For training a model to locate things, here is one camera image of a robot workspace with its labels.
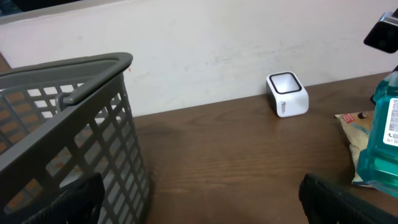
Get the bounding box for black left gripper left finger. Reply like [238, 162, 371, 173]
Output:
[18, 172, 105, 224]

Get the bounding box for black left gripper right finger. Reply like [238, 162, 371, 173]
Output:
[298, 174, 397, 224]

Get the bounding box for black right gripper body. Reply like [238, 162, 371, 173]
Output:
[363, 9, 397, 54]

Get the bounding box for blue mouthwash bottle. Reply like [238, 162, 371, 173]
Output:
[357, 71, 397, 197]

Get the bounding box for beige snack bag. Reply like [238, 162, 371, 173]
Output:
[334, 111, 374, 187]

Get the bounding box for grey plastic shopping basket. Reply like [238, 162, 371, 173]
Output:
[1, 52, 150, 223]

